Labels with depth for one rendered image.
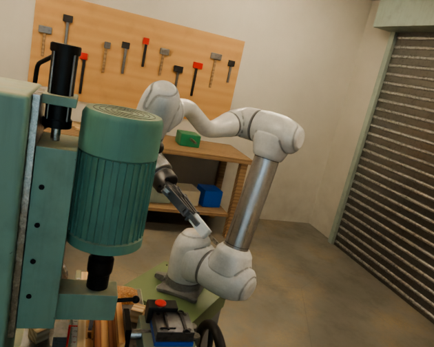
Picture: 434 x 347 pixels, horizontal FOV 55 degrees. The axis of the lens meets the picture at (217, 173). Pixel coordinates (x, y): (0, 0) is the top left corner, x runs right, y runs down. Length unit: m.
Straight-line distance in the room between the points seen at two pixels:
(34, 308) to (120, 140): 0.42
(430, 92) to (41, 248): 3.78
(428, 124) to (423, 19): 0.90
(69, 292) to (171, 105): 0.55
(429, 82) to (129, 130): 3.69
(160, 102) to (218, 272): 0.77
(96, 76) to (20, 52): 0.68
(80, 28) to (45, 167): 3.39
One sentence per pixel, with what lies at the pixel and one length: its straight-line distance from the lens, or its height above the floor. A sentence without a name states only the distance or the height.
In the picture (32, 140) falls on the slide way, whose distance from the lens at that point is 0.89.
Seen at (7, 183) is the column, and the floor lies 1.35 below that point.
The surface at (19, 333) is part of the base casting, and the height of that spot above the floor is 0.80.
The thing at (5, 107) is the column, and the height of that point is 1.49.
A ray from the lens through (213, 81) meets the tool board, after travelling 4.48.
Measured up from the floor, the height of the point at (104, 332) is 0.95.
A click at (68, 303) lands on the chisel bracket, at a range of 1.08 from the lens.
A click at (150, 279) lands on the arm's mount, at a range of 1.93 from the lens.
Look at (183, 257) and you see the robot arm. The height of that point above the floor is 0.87.
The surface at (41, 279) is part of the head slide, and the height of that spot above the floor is 1.13.
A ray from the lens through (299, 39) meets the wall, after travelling 4.86.
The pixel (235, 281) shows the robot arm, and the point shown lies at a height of 0.88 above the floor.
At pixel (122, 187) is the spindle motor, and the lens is 0.91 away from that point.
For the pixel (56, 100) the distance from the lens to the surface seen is 0.91.
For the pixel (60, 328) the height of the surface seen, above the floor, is 0.85.
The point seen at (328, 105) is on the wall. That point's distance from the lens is 5.15.
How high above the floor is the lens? 1.64
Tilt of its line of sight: 14 degrees down
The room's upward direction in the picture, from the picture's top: 13 degrees clockwise
